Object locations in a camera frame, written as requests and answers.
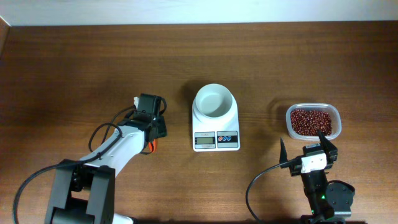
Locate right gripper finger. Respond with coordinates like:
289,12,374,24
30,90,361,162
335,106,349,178
279,138,290,169
317,129,338,152

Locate orange measuring scoop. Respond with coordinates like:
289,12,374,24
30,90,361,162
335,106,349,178
148,139,157,153

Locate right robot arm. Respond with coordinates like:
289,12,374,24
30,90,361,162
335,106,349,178
279,131,355,224

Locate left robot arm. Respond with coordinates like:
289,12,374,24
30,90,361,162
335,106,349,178
44,94,167,224

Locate white digital kitchen scale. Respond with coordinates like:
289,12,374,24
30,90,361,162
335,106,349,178
192,107,241,152

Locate white bowl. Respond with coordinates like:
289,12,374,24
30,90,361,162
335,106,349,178
193,83,237,123

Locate red beans in container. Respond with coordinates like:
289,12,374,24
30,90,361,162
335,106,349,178
290,109,332,136

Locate clear plastic container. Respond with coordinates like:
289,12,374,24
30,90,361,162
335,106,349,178
286,103,342,141

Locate left black cable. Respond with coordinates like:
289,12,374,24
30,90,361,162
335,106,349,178
12,96,169,224

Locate black cable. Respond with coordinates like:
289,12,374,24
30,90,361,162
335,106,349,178
12,96,169,224
245,158,301,224

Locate right black cable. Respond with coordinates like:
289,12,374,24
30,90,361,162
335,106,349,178
245,158,301,224

